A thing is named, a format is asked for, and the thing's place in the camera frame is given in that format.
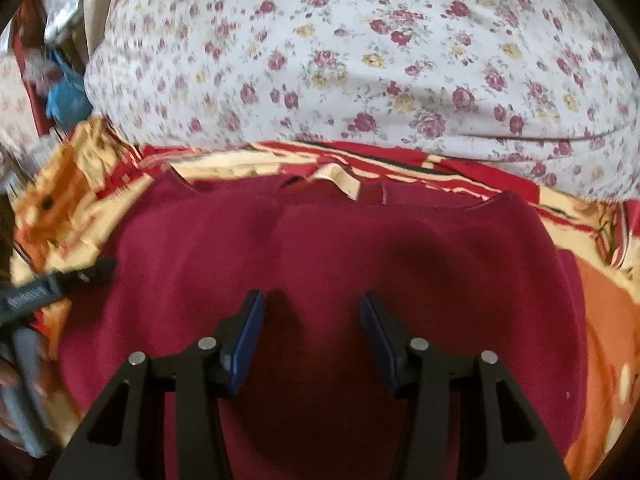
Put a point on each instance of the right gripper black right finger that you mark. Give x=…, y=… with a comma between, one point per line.
x=466, y=416

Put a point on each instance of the blue cloth item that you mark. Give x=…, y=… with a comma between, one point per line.
x=67, y=103

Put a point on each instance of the white floral duvet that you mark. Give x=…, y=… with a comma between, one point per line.
x=543, y=89

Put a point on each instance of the orange red patterned bedsheet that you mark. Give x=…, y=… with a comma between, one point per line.
x=88, y=183

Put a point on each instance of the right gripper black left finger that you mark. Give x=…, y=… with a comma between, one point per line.
x=122, y=436

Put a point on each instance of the dark red garment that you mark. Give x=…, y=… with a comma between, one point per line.
x=465, y=275

